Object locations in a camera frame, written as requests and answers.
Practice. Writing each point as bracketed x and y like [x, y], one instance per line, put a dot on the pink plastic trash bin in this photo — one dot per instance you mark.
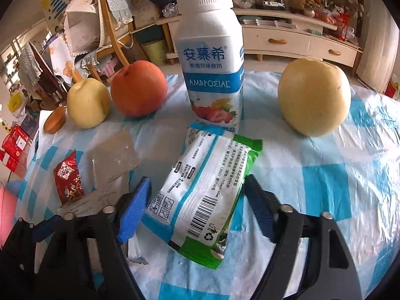
[8, 203]

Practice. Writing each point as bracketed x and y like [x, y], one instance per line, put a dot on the silver foil square lid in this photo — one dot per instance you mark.
[112, 158]

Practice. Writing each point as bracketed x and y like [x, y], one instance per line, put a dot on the red orange apple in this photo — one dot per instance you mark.
[139, 89]

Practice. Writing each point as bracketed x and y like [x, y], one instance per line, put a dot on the red gift boxes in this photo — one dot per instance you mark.
[14, 151]

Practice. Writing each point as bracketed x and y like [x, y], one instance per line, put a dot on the wooden chair with covers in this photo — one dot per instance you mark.
[94, 29]

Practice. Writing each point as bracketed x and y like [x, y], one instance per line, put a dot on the yellow pear right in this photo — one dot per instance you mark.
[314, 96]

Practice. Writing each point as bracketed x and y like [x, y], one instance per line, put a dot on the white TV cabinet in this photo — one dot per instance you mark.
[265, 33]

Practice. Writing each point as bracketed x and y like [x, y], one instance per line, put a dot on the small red snack wrapper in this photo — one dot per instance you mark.
[68, 179]

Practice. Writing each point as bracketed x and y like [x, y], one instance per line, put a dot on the green waste basket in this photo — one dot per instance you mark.
[156, 51]

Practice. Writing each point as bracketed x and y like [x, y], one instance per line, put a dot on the yellow pear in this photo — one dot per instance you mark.
[314, 96]
[88, 103]

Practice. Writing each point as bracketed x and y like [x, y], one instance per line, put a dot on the green white snack packet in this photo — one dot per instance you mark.
[192, 212]

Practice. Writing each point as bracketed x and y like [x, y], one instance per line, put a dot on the blue white checkered tablecloth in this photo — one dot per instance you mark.
[353, 173]

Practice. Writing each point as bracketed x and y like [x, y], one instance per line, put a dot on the yellow pear left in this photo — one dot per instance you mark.
[88, 103]

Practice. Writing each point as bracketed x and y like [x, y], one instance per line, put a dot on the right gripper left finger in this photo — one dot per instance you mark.
[65, 269]

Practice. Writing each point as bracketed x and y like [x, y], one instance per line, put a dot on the white paper receipt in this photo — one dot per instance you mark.
[114, 193]

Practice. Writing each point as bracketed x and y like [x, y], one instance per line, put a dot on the dark wooden chair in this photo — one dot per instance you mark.
[44, 83]

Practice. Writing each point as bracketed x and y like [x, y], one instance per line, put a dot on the yellow plastic bag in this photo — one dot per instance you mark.
[15, 101]

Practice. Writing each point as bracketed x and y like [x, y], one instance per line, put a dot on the white Ambrosial yogurt bottle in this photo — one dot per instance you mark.
[216, 95]

